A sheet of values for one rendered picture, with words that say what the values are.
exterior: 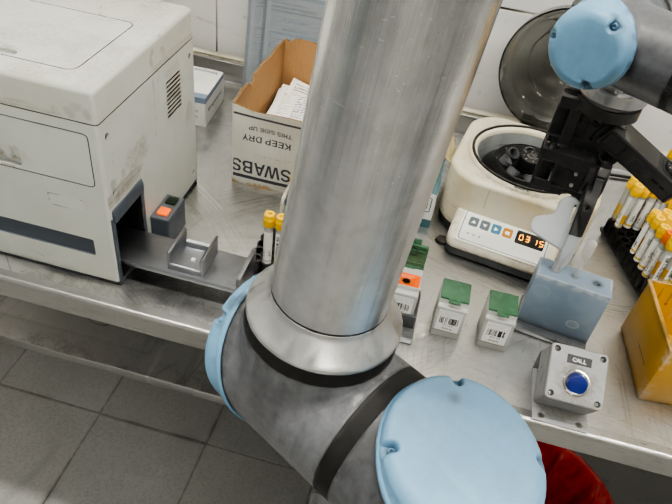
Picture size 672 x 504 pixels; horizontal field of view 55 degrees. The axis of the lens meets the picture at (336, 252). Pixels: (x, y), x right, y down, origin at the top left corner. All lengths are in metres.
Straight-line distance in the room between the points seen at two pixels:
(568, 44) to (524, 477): 0.37
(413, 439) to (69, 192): 0.58
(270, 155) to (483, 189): 0.35
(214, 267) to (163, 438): 0.98
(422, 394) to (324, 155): 0.18
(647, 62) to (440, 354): 0.46
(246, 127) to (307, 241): 0.69
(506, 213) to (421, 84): 0.73
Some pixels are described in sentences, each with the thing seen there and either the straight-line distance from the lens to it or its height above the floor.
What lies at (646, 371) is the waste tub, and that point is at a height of 0.91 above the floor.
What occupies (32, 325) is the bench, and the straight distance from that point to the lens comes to 1.77.
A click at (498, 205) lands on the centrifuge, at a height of 0.96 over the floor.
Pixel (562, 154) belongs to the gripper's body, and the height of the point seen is 1.16.
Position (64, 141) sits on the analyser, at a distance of 0.83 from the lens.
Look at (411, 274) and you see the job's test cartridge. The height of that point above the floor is 0.95.
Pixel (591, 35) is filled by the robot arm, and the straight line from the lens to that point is 0.62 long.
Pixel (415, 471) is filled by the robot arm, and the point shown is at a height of 1.18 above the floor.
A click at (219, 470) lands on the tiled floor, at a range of 1.77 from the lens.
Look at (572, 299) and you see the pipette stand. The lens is 0.93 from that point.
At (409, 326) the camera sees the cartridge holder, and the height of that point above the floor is 0.89.
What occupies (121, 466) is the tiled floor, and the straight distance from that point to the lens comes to 1.80.
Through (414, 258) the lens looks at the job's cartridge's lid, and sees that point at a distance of 0.88.
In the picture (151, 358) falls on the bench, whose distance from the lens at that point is 1.64.
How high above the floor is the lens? 1.54
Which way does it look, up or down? 41 degrees down
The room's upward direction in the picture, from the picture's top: 9 degrees clockwise
